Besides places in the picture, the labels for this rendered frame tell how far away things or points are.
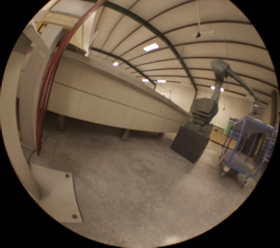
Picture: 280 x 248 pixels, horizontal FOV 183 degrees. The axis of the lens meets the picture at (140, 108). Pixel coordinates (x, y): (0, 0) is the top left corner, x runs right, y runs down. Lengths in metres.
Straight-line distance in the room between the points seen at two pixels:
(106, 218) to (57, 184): 0.34
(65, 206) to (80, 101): 0.84
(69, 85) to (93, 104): 0.30
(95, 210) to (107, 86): 0.99
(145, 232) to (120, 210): 0.22
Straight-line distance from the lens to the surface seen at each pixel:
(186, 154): 1.72
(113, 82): 0.91
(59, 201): 0.65
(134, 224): 0.66
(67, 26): 0.73
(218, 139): 7.40
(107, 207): 0.65
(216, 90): 2.25
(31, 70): 0.73
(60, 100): 0.93
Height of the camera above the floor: 0.62
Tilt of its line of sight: 3 degrees down
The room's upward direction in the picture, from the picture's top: 21 degrees clockwise
